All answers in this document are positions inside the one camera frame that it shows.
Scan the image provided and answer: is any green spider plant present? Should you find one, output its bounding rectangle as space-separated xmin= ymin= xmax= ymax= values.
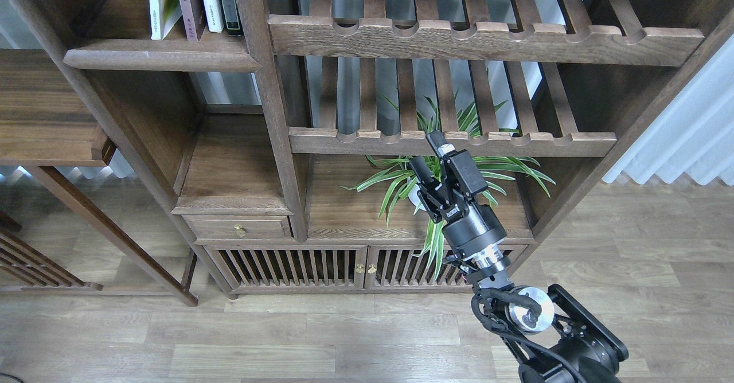
xmin=352 ymin=101 xmax=554 ymax=279

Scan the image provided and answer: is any dark grey upright book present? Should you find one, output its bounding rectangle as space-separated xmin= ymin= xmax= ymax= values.
xmin=221 ymin=0 xmax=242 ymax=36

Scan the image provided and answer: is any dark wooden bookshelf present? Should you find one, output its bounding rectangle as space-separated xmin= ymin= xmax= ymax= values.
xmin=8 ymin=0 xmax=732 ymax=297

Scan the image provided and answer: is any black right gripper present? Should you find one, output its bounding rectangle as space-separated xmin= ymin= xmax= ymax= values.
xmin=409 ymin=131 xmax=507 ymax=263

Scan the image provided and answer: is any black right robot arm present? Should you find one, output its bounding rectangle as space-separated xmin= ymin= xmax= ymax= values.
xmin=411 ymin=131 xmax=628 ymax=382

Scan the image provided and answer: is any wooden side table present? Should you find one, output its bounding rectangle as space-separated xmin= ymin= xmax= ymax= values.
xmin=1 ymin=49 xmax=198 ymax=306

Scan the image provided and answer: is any yellow green book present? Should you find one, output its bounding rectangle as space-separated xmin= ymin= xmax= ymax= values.
xmin=149 ymin=0 xmax=182 ymax=40

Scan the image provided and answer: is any brass drawer knob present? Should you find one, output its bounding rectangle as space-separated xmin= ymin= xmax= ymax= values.
xmin=233 ymin=224 xmax=247 ymax=237

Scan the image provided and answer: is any white curtain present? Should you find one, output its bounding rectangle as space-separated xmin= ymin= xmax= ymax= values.
xmin=602 ymin=37 xmax=733 ymax=185

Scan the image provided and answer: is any white upright book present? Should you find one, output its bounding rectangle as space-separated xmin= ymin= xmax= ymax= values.
xmin=204 ymin=0 xmax=225 ymax=33

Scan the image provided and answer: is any white plant pot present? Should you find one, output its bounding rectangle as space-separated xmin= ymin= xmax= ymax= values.
xmin=407 ymin=182 xmax=425 ymax=215

